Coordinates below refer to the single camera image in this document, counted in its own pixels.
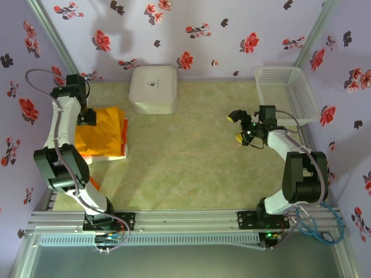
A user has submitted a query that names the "yellow t-shirt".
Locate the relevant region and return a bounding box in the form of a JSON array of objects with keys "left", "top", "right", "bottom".
[{"left": 74, "top": 106, "right": 128, "bottom": 160}]

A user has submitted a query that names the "white perforated plastic basket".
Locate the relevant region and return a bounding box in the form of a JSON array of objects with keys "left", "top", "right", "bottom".
[{"left": 254, "top": 65, "right": 322, "bottom": 127}]

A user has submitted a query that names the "white lidded plastic box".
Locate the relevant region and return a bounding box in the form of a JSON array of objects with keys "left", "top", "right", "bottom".
[{"left": 128, "top": 65, "right": 178, "bottom": 115}]

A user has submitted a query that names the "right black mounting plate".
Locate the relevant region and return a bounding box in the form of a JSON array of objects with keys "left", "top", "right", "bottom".
[{"left": 237, "top": 210, "right": 290, "bottom": 231}]

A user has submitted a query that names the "black mounting plate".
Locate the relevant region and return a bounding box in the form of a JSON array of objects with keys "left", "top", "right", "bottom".
[
  {"left": 237, "top": 210, "right": 290, "bottom": 231},
  {"left": 82, "top": 212, "right": 136, "bottom": 232}
]

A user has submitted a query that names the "right controller circuit board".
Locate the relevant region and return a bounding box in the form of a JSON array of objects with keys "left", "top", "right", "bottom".
[{"left": 260, "top": 231, "right": 283, "bottom": 241}]

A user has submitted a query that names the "controller circuit board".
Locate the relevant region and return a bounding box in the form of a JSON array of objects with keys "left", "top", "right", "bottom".
[
  {"left": 260, "top": 231, "right": 283, "bottom": 241},
  {"left": 94, "top": 231, "right": 122, "bottom": 244}
]

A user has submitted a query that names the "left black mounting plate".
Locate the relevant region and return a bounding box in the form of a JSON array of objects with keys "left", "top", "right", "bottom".
[{"left": 82, "top": 212, "right": 136, "bottom": 232}]

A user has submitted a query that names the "left controller circuit board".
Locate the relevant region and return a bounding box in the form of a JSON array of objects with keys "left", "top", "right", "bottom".
[{"left": 94, "top": 231, "right": 122, "bottom": 244}]

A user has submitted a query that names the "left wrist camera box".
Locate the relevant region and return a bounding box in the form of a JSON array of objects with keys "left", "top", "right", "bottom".
[{"left": 66, "top": 74, "right": 87, "bottom": 91}]

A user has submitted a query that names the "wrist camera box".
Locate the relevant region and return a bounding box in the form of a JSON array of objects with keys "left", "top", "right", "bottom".
[
  {"left": 66, "top": 74, "right": 87, "bottom": 91},
  {"left": 259, "top": 105, "right": 277, "bottom": 126}
]

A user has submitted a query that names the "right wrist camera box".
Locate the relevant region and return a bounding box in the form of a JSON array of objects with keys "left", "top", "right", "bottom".
[{"left": 259, "top": 105, "right": 277, "bottom": 126}]

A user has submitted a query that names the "right arm gray cable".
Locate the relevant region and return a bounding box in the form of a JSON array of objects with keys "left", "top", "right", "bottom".
[{"left": 274, "top": 109, "right": 330, "bottom": 251}]

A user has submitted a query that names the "arm gray cable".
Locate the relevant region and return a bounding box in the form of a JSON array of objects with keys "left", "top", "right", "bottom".
[
  {"left": 274, "top": 109, "right": 330, "bottom": 251},
  {"left": 25, "top": 69, "right": 131, "bottom": 254}
]

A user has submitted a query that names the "left arm gray cable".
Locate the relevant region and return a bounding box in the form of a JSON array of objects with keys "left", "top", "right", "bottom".
[{"left": 25, "top": 69, "right": 131, "bottom": 254}]

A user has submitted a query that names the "aluminium corner post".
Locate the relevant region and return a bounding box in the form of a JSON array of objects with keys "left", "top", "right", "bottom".
[
  {"left": 292, "top": 0, "right": 340, "bottom": 69},
  {"left": 27, "top": 0, "right": 86, "bottom": 86}
]

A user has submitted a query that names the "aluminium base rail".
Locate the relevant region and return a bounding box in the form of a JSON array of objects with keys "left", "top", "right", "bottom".
[{"left": 28, "top": 210, "right": 345, "bottom": 232}]

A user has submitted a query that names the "blue coiled hose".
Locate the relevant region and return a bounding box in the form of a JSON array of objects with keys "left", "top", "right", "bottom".
[{"left": 295, "top": 202, "right": 345, "bottom": 247}]

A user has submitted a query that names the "white slotted cable duct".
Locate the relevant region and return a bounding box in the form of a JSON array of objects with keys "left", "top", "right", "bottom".
[{"left": 39, "top": 233, "right": 260, "bottom": 247}]

